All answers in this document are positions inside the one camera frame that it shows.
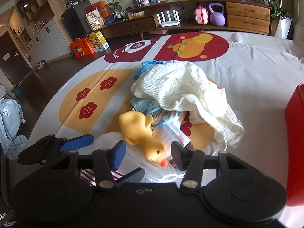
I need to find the light blue patterned pouch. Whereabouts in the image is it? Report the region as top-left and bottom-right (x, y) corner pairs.
(130, 97), (161, 115)

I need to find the printed white tablecloth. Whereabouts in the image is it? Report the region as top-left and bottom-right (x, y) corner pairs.
(9, 31), (304, 228)

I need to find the blue plastic bag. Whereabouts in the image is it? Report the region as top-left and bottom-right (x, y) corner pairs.
(133, 60), (164, 80)

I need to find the yellow cardboard box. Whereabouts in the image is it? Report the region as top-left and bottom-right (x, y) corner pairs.
(88, 31), (109, 52)

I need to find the red tin box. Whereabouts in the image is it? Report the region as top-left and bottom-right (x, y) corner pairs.
(285, 83), (304, 206)

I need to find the white cotton pad packet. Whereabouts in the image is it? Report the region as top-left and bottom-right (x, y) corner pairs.
(152, 122), (191, 161)

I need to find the cream knitted mesh cloth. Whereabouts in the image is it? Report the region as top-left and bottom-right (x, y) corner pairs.
(131, 61), (245, 146)

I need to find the yellow plush duck toy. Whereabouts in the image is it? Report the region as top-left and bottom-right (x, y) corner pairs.
(119, 111), (168, 167)

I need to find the wooden tv sideboard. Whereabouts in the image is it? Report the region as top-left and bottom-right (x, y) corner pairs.
(101, 0), (272, 39)

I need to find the pink toy case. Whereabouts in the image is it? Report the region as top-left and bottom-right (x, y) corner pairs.
(194, 5), (208, 25)

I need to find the purple kettlebell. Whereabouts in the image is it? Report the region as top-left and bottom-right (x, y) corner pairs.
(209, 3), (226, 26)

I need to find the white wifi router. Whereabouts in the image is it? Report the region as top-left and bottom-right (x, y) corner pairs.
(156, 10), (180, 27)

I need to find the orange gift bag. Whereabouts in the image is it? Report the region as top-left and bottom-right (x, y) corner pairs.
(70, 38), (95, 58)

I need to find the grey plastic bag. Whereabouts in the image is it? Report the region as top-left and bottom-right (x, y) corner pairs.
(0, 99), (28, 160)

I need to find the potted plant white pot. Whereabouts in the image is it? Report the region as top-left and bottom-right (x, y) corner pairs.
(263, 0), (294, 39)

